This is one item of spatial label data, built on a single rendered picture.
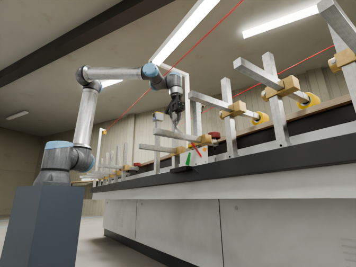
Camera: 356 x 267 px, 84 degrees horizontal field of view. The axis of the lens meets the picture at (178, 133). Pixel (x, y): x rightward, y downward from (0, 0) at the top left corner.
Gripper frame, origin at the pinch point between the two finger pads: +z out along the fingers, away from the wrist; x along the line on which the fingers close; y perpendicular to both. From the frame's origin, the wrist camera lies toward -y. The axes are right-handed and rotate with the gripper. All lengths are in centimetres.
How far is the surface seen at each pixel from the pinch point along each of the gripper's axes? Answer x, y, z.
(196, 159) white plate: 5.4, 13.3, 25.0
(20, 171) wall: -137, -971, -78
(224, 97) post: 6.3, 38.3, -3.8
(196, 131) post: 6.1, 14.3, 8.1
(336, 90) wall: 442, -17, -173
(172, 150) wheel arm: 1.9, -6.4, 16.0
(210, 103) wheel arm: -9.4, 43.0, 5.9
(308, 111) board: 25, 68, 11
